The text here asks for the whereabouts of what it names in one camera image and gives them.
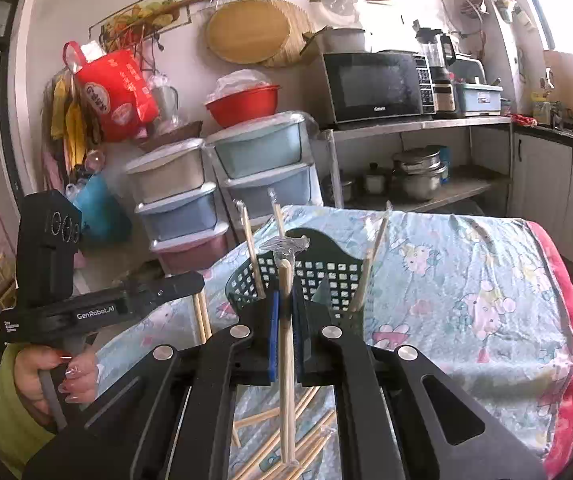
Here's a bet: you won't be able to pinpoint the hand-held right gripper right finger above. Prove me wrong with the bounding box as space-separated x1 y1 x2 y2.
291 285 550 480

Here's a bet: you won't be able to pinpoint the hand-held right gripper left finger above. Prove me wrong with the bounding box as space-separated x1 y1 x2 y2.
21 287 282 480

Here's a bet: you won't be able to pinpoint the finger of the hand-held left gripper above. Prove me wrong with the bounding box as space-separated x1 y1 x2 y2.
126 271 206 313

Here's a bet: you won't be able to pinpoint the bamboo chopstick pair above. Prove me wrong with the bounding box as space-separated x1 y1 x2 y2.
192 290 213 347
259 237 312 466

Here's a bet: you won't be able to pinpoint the bunch of bamboo chopsticks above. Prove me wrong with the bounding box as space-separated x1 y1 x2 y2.
230 187 393 480

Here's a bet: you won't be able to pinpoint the green plastic utensil holder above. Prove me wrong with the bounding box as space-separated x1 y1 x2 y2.
224 227 368 322

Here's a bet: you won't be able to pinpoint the person's left hand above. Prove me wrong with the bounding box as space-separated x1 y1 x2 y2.
14 347 100 426

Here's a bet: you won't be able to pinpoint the blue bag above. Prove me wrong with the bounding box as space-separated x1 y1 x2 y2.
70 172 133 247

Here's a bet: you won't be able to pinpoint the cream blue pink drawer tower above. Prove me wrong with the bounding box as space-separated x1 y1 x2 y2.
125 137 230 277

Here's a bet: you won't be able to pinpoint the cartoon cat printed tablecloth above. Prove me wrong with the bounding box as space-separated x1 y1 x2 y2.
81 204 573 480

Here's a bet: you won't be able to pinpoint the yellow hanging cloths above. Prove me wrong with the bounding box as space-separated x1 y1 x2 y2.
48 72 90 172

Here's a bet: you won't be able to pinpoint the green blue drawer tower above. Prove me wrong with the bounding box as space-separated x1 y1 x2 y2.
205 112 316 212

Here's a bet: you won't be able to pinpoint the red plastic bag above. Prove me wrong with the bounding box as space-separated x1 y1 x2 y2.
63 40 162 144

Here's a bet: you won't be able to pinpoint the red plastic basin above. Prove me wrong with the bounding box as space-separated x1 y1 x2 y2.
204 85 282 129

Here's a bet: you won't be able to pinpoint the small steel pot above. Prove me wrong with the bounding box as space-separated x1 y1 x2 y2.
363 162 388 194

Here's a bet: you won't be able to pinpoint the large steel pot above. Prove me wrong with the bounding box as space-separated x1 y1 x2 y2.
391 146 450 202

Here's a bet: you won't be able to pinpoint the metal shelf rack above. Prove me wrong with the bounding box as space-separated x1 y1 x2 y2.
318 116 515 212

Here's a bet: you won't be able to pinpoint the kitchen counter with cabinets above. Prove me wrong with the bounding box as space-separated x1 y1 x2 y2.
508 119 573 283

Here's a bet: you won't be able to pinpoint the round bamboo board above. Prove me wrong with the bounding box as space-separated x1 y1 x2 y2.
205 0 290 66

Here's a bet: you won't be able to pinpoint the black microwave oven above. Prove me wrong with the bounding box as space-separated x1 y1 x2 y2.
321 51 436 126

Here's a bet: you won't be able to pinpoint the light blue dish box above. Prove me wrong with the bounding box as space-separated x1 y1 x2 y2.
453 80 504 118

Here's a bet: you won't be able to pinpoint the grey cooking pot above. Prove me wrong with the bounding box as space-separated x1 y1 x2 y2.
323 27 368 54

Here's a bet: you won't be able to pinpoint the blender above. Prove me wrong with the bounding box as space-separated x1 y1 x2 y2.
413 20 458 117

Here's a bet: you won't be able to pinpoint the clear round lid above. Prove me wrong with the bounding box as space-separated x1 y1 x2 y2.
321 0 363 19

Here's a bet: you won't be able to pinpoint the white cutting board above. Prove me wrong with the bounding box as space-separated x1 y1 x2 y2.
543 50 573 112

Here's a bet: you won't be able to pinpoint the fruit wall poster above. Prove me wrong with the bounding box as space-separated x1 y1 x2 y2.
88 0 188 42

